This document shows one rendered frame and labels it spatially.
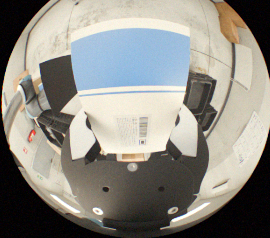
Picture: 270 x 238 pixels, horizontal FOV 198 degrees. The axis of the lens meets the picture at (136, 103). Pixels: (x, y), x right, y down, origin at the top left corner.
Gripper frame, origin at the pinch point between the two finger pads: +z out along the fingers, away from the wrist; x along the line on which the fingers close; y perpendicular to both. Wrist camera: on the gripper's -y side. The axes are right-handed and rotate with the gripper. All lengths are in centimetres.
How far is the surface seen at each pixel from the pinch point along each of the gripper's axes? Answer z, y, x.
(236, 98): 73, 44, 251
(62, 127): 24, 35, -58
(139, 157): 26, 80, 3
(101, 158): 22, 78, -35
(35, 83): 31, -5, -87
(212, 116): 57, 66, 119
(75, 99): 41, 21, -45
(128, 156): 28, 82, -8
